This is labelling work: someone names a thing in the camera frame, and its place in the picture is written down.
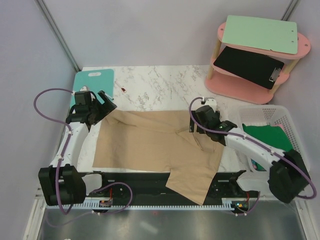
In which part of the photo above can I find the green t shirt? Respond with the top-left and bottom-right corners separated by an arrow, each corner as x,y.
241,122 -> 294,172

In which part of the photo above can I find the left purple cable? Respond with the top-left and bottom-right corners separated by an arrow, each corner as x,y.
33,87 -> 135,228

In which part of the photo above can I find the teal cutting board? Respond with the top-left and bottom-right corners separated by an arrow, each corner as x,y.
72,69 -> 115,103

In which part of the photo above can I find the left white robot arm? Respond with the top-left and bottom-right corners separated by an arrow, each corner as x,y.
38,90 -> 117,208

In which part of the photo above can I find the purple cable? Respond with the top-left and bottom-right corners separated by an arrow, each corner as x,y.
33,87 -> 135,228
188,96 -> 318,217

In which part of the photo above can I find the black clipboard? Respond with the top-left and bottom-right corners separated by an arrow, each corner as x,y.
213,46 -> 285,90

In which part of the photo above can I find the mint green board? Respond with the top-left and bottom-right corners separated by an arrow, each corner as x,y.
222,15 -> 298,55

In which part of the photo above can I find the white cable duct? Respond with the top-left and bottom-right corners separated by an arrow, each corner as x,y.
79,198 -> 251,210

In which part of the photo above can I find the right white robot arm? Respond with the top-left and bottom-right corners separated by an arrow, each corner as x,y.
189,105 -> 317,204

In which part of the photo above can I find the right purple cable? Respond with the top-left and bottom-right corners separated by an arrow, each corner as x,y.
188,96 -> 318,217

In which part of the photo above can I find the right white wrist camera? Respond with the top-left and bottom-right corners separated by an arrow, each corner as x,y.
200,97 -> 218,111

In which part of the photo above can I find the blue t shirt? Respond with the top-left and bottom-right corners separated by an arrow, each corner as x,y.
251,160 -> 259,171

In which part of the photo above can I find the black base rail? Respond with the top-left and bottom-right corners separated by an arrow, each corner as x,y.
97,170 -> 258,206

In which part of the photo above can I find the red capped small tube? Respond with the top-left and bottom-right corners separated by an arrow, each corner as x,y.
114,80 -> 127,93

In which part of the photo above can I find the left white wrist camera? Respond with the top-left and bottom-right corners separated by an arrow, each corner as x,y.
72,86 -> 89,96

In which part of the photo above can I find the white plastic basket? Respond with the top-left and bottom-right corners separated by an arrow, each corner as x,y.
233,104 -> 310,171

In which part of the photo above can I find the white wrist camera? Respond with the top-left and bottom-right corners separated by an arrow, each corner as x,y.
200,97 -> 218,111
72,86 -> 89,96

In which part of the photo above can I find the pink two-tier shelf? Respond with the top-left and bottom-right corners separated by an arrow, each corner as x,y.
204,23 -> 311,105

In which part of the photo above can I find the pink t shirt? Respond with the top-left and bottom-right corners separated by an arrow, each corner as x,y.
274,124 -> 286,133

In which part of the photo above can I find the beige t shirt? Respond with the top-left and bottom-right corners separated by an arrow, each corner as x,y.
93,110 -> 224,205

